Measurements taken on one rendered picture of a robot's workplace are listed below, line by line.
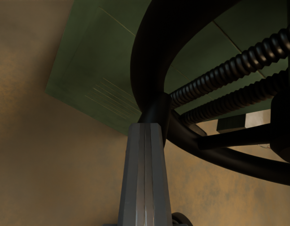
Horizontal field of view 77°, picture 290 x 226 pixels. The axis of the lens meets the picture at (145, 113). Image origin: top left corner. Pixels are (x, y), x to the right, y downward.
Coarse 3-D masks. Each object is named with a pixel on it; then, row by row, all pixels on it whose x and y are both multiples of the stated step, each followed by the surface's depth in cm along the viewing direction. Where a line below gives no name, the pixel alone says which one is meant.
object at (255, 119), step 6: (246, 114) 45; (252, 114) 46; (258, 114) 48; (222, 120) 50; (228, 120) 48; (234, 120) 46; (240, 120) 45; (246, 120) 44; (252, 120) 46; (258, 120) 47; (222, 126) 49; (228, 126) 47; (234, 126) 46; (240, 126) 44; (246, 126) 44; (252, 126) 45; (222, 132) 49
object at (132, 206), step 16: (144, 128) 10; (128, 144) 9; (144, 144) 9; (128, 160) 8; (144, 160) 8; (128, 176) 7; (144, 176) 7; (128, 192) 7; (144, 192) 7; (128, 208) 6; (144, 208) 6; (112, 224) 7; (128, 224) 6; (144, 224) 6
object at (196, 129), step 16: (288, 32) 14; (256, 48) 16; (272, 48) 15; (288, 48) 15; (224, 64) 19; (240, 64) 18; (256, 64) 17; (208, 80) 21; (224, 80) 19; (272, 80) 19; (176, 96) 25; (192, 96) 24; (224, 96) 24; (240, 96) 22; (256, 96) 20; (272, 96) 20; (176, 112) 34; (192, 112) 28; (208, 112) 26; (224, 112) 24; (192, 128) 34
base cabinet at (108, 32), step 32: (96, 0) 30; (128, 0) 28; (64, 32) 40; (96, 32) 36; (128, 32) 34; (64, 64) 52; (96, 64) 46; (128, 64) 42; (192, 64) 36; (64, 96) 74; (96, 96) 63; (128, 96) 55; (128, 128) 83
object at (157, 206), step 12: (156, 132) 10; (156, 144) 9; (156, 156) 8; (156, 168) 8; (156, 180) 7; (156, 192) 7; (168, 192) 7; (156, 204) 6; (168, 204) 6; (156, 216) 6; (168, 216) 6
